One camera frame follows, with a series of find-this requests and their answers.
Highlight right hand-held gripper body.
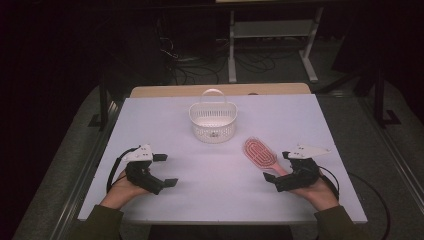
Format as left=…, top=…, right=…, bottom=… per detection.
left=275, top=144, right=332, bottom=193

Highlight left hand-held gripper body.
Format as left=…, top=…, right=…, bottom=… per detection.
left=122, top=143, right=166, bottom=196

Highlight pink hairbrush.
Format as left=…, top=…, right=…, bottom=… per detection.
left=242, top=136, right=290, bottom=178

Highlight white plastic basket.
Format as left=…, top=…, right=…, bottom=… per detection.
left=188, top=88, right=239, bottom=145

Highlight person's left hand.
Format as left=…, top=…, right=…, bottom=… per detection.
left=99, top=168, right=152, bottom=211

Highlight person's right hand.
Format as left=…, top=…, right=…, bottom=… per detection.
left=290, top=168, right=340, bottom=212

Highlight black metal stand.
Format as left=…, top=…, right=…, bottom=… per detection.
left=372, top=64, right=402, bottom=129
left=87, top=74, right=112, bottom=132

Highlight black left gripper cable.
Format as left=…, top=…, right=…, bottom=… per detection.
left=106, top=146, right=140, bottom=194

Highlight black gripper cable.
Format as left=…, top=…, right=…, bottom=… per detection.
left=318, top=165, right=341, bottom=202
left=106, top=146, right=140, bottom=194

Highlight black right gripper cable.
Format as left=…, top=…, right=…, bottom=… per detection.
left=318, top=165, right=341, bottom=202

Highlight black floor cable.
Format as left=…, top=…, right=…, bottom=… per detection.
left=347, top=171, right=392, bottom=240

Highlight white metal table frame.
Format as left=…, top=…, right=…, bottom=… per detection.
left=227, top=5, right=325, bottom=84

